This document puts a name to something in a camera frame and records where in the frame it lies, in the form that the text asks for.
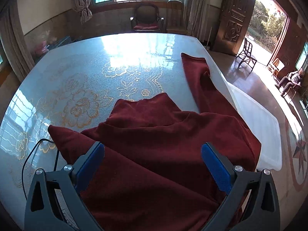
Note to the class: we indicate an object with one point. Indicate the wire cage crate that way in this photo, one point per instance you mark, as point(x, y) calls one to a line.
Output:
point(61, 42)

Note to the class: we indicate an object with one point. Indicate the beige curtain right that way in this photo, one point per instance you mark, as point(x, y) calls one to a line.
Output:
point(195, 18)

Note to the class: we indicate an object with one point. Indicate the dark red fleece garment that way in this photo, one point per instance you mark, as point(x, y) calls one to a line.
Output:
point(152, 176)

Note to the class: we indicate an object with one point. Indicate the beige curtain left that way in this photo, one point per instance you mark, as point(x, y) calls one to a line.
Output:
point(13, 42)

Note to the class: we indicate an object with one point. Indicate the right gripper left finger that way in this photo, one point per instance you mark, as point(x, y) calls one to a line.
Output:
point(43, 211)

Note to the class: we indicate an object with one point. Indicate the pink plastic bag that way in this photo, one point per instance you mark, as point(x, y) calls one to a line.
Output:
point(40, 48)

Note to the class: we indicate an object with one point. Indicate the seated person in background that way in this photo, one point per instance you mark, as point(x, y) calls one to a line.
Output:
point(290, 80)

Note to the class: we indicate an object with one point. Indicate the carved wooden door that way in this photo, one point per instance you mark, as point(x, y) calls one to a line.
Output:
point(235, 17)

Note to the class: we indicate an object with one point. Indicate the dark chair at doorway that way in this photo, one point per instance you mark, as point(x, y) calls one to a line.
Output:
point(246, 55)

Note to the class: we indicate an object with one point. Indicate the small wooden chair doorway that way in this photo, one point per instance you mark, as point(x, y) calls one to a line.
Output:
point(275, 67)

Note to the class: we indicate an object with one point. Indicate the armchair with red cushion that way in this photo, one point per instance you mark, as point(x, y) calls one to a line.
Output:
point(147, 19)

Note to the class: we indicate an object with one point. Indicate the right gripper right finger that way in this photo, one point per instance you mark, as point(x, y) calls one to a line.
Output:
point(262, 209)

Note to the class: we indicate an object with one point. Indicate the wooden chair by window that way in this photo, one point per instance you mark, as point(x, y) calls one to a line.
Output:
point(174, 20)

